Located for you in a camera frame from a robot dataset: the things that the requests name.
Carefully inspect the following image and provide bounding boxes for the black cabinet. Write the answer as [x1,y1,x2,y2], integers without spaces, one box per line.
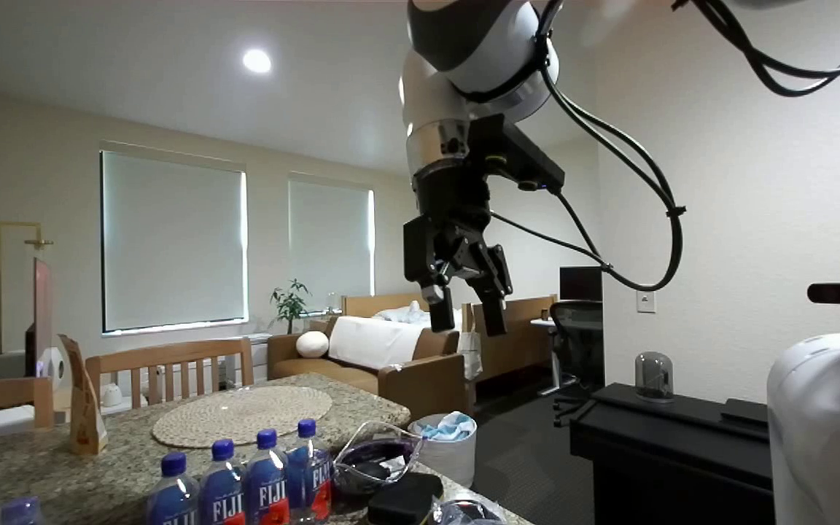
[569,381,779,525]

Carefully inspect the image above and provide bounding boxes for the black monitor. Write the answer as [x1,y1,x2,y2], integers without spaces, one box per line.
[556,266,607,304]

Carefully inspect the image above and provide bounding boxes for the carved wooden figure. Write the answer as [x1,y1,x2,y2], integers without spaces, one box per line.
[59,331,110,457]

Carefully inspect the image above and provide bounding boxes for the black overhead cable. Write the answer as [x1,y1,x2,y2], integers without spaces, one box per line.
[672,0,840,98]

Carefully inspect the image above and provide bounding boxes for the white sofa cushion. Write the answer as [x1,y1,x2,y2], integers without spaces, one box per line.
[371,299,431,329]

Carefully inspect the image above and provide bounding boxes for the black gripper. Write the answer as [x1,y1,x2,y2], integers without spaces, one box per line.
[400,165,517,340]

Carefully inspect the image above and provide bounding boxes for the crinkled clear plastic bag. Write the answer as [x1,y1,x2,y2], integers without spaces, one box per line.
[428,495,507,525]

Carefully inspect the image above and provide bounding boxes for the wooden frame sofa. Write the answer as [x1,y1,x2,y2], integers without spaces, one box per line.
[265,291,472,418]

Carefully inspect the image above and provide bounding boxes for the wall mirror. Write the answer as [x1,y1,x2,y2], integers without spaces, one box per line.
[0,219,46,359]

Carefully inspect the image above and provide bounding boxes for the narrow white window blind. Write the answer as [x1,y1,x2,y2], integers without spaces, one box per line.
[285,175,380,314]

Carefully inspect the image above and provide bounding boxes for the glass jar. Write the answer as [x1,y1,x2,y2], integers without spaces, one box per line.
[634,350,677,399]

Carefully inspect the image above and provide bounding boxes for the round white pillow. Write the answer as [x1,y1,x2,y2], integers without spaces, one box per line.
[292,329,333,359]

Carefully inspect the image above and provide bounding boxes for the wooden chair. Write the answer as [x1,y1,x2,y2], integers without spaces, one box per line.
[0,377,56,445]

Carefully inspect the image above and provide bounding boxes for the black office chair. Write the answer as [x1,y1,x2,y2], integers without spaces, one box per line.
[545,299,607,426]

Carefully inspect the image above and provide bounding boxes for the clear Ziploc bag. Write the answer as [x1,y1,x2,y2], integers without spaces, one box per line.
[329,420,425,505]

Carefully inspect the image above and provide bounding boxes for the wooden armchair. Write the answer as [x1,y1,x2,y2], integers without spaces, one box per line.
[463,295,561,387]

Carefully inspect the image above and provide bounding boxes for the small blue-capped bottle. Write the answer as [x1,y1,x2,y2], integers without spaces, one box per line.
[0,495,46,525]

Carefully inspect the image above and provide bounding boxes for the wide white window blind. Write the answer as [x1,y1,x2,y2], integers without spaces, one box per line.
[95,146,252,334]

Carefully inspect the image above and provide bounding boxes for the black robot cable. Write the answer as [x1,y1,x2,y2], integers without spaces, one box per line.
[476,0,689,295]

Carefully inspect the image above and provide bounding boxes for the round woven placemat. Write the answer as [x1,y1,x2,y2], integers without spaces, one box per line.
[148,385,336,448]

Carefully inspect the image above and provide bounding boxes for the recessed ceiling light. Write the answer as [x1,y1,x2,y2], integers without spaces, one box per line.
[238,43,278,78]

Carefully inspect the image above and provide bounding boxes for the white light switch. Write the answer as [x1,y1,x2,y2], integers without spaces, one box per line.
[634,279,658,317]

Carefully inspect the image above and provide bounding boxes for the green potted plant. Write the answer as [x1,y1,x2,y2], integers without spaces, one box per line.
[272,278,311,334]

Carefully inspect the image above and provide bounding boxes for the tall narrow floor stand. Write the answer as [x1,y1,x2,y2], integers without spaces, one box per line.
[23,229,59,381]

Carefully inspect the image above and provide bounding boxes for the black zippered case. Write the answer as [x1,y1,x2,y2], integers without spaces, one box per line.
[364,471,445,525]

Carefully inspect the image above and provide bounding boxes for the white bin with blue cloth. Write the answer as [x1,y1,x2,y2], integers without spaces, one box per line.
[408,409,480,490]

